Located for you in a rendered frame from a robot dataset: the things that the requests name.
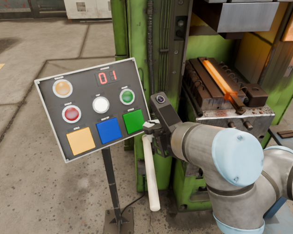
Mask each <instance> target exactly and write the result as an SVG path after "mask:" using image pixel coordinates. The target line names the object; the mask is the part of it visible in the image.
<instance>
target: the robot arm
mask: <svg viewBox="0 0 293 234"><path fill-rule="evenodd" d="M148 103H149V105H150V106H151V108H152V110H153V111H154V113H155V115H156V117H157V119H158V120H150V121H147V122H145V123H144V124H143V130H144V133H145V134H147V137H148V140H149V141H150V142H152V137H154V138H155V142H156V146H154V150H155V153H156V154H158V155H160V156H161V157H163V158H166V157H168V156H172V157H174V158H176V159H178V160H181V161H183V162H184V161H186V162H188V163H190V164H193V165H195V166H197V167H199V168H201V169H202V171H203V175H204V179H205V182H206V187H207V190H208V194H209V198H210V201H211V205H212V208H213V216H214V218H215V219H216V222H217V225H218V227H219V229H220V230H221V231H222V232H223V233H224V234H262V233H263V231H264V226H265V221H264V219H263V215H264V213H265V212H266V211H267V210H268V209H269V208H270V207H271V206H272V205H273V204H274V203H275V202H276V201H277V200H278V199H279V198H280V197H284V198H286V199H289V200H291V201H293V150H291V149H290V148H287V147H284V146H270V147H268V148H266V149H264V150H263V149H262V147H261V144H260V143H259V141H258V140H257V139H256V138H255V137H254V136H253V135H251V134H249V133H247V132H243V131H240V130H238V129H234V128H222V127H216V126H211V125H205V124H200V123H193V122H184V123H183V122H182V121H181V119H180V117H179V116H178V114H177V113H176V111H175V109H174V108H173V106H172V105H171V103H170V101H169V100H168V98H167V96H166V95H165V93H164V92H160V93H157V94H154V95H152V96H151V97H150V98H149V100H148ZM157 149H159V151H160V152H161V154H160V153H158V151H157ZM167 151H168V153H167V155H165V152H167Z"/></svg>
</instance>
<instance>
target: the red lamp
mask: <svg viewBox="0 0 293 234"><path fill-rule="evenodd" d="M78 117H79V112H78V110H77V109H76V108H74V107H70V108H68V109H66V111H65V118H66V119H67V120H69V121H74V120H76V119H77V118H78Z"/></svg>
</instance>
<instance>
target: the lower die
mask: <svg viewBox="0 0 293 234"><path fill-rule="evenodd" d="M200 58H206V59H207V60H208V61H209V62H210V63H211V64H212V66H213V67H214V68H215V69H216V71H217V72H218V73H219V74H220V75H221V77H222V78H223V79H224V81H225V82H226V83H227V84H228V86H229V87H230V88H231V89H232V91H236V92H237V96H238V97H239V98H240V100H241V101H242V102H243V101H244V98H245V96H246V95H245V93H244V92H243V91H242V90H240V91H239V89H240V88H239V86H238V85H236V86H235V84H236V83H235V82H234V81H231V80H232V78H231V77H230V76H229V77H228V74H227V72H225V73H224V71H225V70H224V69H223V68H222V69H221V65H218V62H217V61H216V60H215V58H207V57H198V58H193V59H189V60H188V61H189V63H190V65H191V66H192V68H193V69H194V72H196V75H197V76H198V77H199V80H200V81H201V85H203V86H204V90H203V87H202V86H200V87H198V90H197V95H196V99H197V101H198V103H199V105H200V107H201V109H202V111H205V110H220V109H234V107H233V106H232V105H231V103H230V102H229V100H225V96H226V93H225V91H224V90H223V89H222V87H221V86H220V84H219V83H218V82H217V80H216V79H215V78H214V76H213V75H212V74H211V72H210V71H209V70H208V68H207V67H206V65H205V64H204V63H203V61H202V60H201V59H200ZM190 65H187V66H186V72H187V69H188V68H190ZM192 71H193V70H192V69H189V70H188V74H187V81H188V78H189V73H190V72H192ZM186 72H185V77H186ZM193 76H195V73H191V74H190V79H189V85H190V84H191V78H192V77H193ZM197 79H198V78H197V77H194V78H193V80H192V86H191V88H192V90H193V84H194V82H195V81H196V80H197ZM198 85H200V82H199V81H197V82H196V83H195V86H194V95H195V93H196V88H197V86H198ZM217 107H219V108H218V109H217Z"/></svg>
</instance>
